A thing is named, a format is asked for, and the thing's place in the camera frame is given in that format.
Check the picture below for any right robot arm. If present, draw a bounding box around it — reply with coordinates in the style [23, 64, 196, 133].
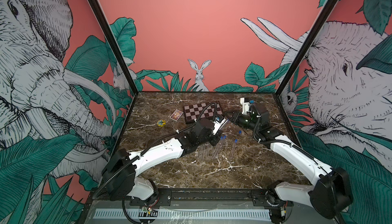
[224, 101, 353, 224]

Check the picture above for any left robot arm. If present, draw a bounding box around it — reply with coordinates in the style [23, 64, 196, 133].
[92, 113, 226, 202]

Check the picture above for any test tube rightmost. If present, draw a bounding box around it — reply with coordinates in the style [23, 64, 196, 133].
[229, 139, 238, 162]

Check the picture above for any folded chess board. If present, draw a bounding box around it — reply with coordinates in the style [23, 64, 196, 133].
[183, 101, 223, 125]

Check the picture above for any small card box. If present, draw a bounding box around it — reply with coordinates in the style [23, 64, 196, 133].
[170, 109, 184, 121]

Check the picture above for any yellow small toy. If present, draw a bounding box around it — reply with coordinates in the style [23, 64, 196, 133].
[157, 119, 166, 127]

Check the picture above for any black mounting rail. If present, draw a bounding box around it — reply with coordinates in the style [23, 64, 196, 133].
[87, 188, 331, 208]

